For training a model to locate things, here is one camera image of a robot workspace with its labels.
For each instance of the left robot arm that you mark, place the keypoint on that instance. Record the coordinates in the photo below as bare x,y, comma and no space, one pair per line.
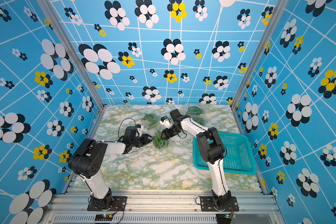
86,162

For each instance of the frame post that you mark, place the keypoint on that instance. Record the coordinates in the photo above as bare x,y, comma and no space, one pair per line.
63,37
277,13

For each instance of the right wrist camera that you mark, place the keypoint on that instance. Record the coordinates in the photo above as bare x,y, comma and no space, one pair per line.
165,121

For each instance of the left circuit board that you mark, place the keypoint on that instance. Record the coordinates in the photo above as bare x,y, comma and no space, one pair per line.
104,218

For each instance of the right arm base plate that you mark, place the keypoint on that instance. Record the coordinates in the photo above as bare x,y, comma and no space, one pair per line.
209,204

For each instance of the aluminium front rail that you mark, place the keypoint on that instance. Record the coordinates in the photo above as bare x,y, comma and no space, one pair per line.
163,207

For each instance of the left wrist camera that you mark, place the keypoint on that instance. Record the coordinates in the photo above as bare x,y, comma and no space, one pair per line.
139,129

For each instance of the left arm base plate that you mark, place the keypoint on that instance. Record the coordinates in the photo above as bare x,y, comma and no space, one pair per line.
107,204

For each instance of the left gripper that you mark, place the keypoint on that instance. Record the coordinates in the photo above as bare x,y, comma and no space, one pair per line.
146,139

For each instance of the circuit board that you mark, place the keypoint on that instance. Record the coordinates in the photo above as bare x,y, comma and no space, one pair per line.
225,218
104,218

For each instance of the right circuit board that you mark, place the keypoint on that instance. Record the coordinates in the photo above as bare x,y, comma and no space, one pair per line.
225,218

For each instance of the left frame post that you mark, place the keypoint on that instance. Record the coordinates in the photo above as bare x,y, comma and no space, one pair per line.
63,37

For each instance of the teal plastic basket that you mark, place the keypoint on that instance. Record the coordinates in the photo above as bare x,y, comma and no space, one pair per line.
239,157

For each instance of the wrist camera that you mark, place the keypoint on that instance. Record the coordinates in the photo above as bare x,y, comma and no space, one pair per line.
139,129
165,121

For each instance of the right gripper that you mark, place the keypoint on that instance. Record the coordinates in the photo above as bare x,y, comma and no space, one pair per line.
166,134

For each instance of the right frame post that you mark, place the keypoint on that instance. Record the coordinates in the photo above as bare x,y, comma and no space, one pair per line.
277,13

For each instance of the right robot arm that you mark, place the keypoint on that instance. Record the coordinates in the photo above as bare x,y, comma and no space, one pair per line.
211,150

